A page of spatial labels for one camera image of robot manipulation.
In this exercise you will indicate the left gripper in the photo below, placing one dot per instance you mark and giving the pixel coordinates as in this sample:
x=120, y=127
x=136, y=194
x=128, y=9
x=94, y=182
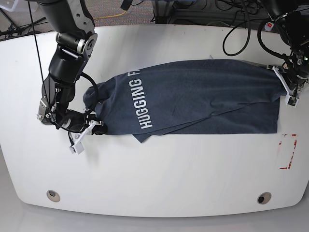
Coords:
x=294, y=82

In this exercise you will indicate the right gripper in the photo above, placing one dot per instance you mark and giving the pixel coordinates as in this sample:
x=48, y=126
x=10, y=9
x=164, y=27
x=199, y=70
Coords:
x=91, y=127

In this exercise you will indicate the blue T-shirt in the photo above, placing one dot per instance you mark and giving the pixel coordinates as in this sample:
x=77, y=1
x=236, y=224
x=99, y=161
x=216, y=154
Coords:
x=212, y=96

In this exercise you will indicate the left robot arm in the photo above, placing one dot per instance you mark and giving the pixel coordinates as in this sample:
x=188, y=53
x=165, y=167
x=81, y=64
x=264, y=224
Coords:
x=293, y=27

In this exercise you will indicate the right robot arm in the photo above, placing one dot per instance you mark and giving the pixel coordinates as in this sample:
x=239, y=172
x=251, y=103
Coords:
x=75, y=41

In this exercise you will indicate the red tape rectangle marking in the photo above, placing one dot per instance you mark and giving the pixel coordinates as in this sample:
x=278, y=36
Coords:
x=286, y=151

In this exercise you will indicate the white power strip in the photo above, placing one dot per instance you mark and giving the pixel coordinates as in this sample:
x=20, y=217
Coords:
x=269, y=26

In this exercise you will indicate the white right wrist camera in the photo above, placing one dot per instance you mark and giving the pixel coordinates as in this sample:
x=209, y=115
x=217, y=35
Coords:
x=76, y=148

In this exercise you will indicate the left table cable grommet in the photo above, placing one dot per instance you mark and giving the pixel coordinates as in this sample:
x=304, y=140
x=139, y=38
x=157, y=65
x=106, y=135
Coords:
x=53, y=196

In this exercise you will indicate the table cable grommet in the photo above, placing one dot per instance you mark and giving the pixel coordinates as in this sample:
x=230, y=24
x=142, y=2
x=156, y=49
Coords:
x=264, y=198
x=53, y=196

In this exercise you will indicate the right table cable grommet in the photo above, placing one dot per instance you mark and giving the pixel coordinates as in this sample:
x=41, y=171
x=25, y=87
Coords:
x=264, y=198

